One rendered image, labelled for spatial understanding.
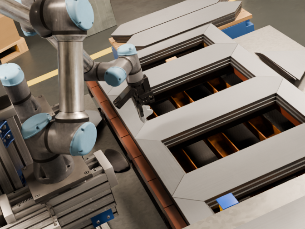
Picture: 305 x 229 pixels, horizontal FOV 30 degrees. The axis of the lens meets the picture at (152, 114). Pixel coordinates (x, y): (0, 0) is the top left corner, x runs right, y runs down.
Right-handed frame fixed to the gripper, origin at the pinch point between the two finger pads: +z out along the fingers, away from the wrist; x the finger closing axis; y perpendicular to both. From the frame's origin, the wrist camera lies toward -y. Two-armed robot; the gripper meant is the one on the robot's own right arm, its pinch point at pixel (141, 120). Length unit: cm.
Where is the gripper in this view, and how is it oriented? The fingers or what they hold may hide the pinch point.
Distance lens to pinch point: 245.0
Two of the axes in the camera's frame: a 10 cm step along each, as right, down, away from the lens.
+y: 9.1, -3.7, 1.7
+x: -3.4, -4.5, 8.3
